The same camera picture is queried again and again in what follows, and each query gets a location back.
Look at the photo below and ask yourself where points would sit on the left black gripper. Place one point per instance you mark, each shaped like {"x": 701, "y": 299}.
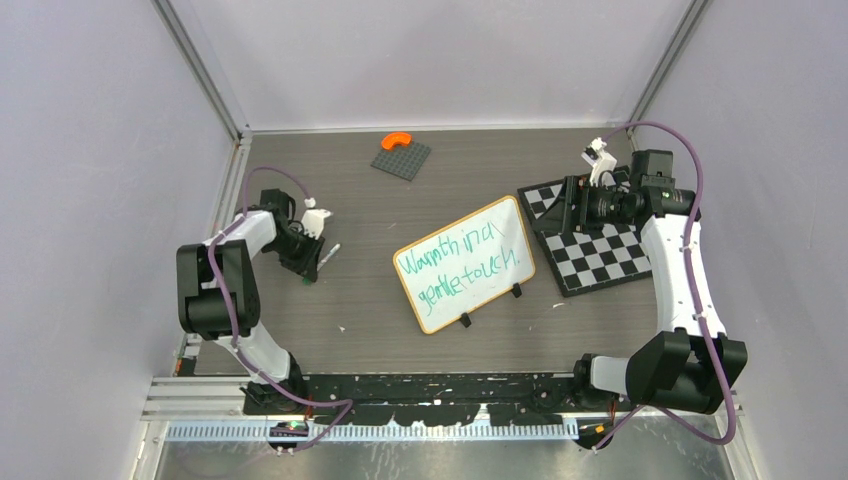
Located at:
{"x": 307, "y": 265}

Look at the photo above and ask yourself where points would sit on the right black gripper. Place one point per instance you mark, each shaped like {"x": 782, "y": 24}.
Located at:
{"x": 563, "y": 217}

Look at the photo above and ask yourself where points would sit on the green whiteboard marker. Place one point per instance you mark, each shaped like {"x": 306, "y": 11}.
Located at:
{"x": 332, "y": 252}

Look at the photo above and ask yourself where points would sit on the yellow framed whiteboard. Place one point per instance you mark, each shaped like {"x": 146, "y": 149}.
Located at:
{"x": 454, "y": 271}

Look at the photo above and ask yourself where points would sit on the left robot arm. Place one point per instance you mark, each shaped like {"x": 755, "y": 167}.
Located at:
{"x": 219, "y": 300}

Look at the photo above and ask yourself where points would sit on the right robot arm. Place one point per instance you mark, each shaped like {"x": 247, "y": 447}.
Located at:
{"x": 680, "y": 367}

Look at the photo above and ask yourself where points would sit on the black white checkerboard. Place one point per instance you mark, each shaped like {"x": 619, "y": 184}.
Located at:
{"x": 583, "y": 263}

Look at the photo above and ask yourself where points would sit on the grey building baseplate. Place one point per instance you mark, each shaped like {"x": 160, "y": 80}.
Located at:
{"x": 402, "y": 161}

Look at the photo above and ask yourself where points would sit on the orange curved block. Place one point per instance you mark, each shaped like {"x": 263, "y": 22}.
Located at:
{"x": 396, "y": 139}

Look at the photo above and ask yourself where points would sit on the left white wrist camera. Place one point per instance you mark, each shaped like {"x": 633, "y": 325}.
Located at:
{"x": 314, "y": 219}

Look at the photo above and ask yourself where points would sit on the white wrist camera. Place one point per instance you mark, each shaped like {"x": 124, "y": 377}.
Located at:
{"x": 600, "y": 160}
{"x": 314, "y": 219}

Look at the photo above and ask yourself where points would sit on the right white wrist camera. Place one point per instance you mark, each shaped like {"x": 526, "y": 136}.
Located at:
{"x": 600, "y": 160}

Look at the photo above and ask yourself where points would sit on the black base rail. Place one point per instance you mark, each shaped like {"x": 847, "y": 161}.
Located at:
{"x": 509, "y": 399}

